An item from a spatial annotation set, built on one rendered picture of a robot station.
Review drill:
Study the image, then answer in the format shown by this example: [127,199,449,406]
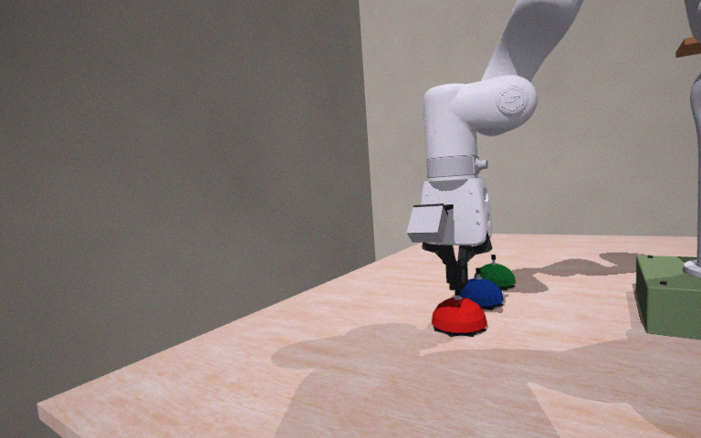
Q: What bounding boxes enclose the blue bell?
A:
[460,267,504,310]

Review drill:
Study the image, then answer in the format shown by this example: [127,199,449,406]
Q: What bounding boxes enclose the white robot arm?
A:
[407,0,701,278]

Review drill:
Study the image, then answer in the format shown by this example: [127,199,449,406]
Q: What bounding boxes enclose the green dome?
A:
[480,255,516,290]

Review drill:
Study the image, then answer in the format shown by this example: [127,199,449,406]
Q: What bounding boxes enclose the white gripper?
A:
[421,174,492,291]

